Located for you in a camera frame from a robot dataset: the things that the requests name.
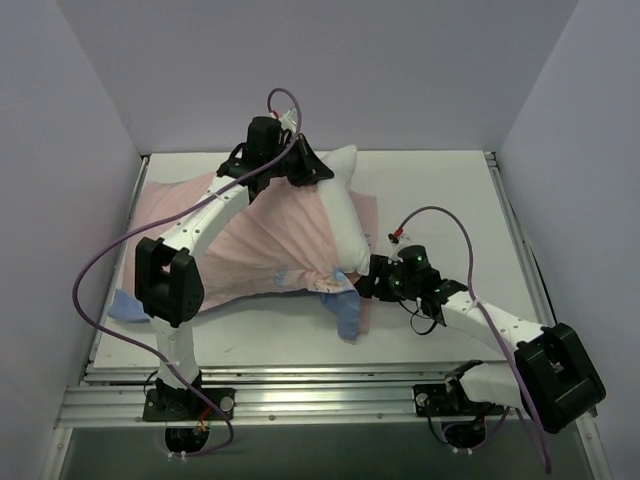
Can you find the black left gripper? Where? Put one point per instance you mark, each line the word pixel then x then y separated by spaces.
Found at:
pixel 304 163

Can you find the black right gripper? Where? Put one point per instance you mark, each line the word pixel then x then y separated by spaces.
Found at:
pixel 375 276

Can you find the white pillow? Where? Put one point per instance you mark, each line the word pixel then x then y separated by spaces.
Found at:
pixel 352 216

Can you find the blue printed pillowcase pink inside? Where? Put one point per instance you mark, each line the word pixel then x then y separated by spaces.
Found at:
pixel 282 243

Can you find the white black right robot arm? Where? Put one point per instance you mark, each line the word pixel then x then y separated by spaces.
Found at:
pixel 546 370

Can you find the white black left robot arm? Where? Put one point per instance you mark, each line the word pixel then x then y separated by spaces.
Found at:
pixel 167 279

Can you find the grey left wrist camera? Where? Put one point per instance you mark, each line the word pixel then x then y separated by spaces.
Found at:
pixel 288 119

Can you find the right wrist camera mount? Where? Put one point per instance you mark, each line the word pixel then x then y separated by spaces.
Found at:
pixel 398 240

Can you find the aluminium table edge rail right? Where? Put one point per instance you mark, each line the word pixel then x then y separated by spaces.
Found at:
pixel 528 263

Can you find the aluminium table edge rail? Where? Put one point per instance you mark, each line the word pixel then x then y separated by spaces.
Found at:
pixel 120 252
pixel 528 263

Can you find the aluminium table edge rail left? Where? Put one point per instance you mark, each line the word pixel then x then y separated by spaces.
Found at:
pixel 120 252

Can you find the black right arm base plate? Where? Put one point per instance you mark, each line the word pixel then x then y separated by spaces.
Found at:
pixel 435 400

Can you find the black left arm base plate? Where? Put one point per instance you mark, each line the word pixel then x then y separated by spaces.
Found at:
pixel 170 405

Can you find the aluminium front rail frame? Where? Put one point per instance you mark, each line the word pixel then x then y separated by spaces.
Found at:
pixel 356 394

